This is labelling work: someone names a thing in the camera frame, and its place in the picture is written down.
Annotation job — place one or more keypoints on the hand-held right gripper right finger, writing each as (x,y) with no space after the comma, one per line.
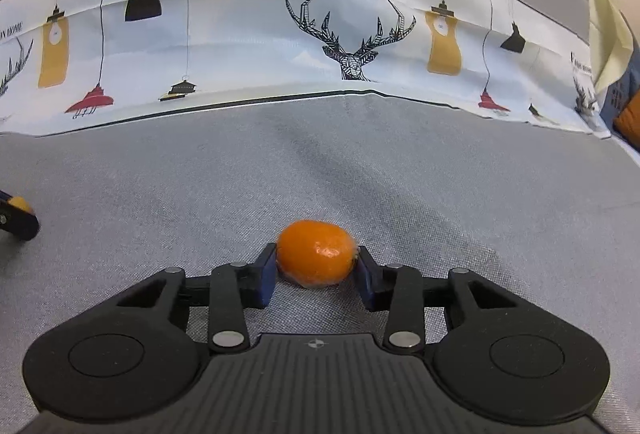
(366,279)

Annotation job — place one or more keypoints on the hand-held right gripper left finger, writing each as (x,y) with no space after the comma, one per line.
(267,276)

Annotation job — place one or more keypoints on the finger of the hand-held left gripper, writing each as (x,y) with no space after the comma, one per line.
(17,220)

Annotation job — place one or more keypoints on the orange mandarin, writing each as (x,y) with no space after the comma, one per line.
(315,254)

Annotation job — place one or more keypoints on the grey printed cloth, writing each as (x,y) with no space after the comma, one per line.
(320,163)

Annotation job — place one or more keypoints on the blue printed box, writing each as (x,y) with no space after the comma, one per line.
(619,96)

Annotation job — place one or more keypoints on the pale yellow cloth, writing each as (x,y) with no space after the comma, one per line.
(607,33)

